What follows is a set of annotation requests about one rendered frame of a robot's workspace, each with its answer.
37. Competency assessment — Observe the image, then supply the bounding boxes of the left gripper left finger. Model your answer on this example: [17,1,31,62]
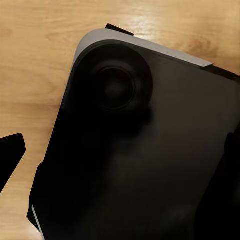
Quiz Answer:
[0,133,26,193]

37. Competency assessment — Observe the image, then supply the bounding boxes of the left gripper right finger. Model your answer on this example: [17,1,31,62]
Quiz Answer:
[224,132,240,173]

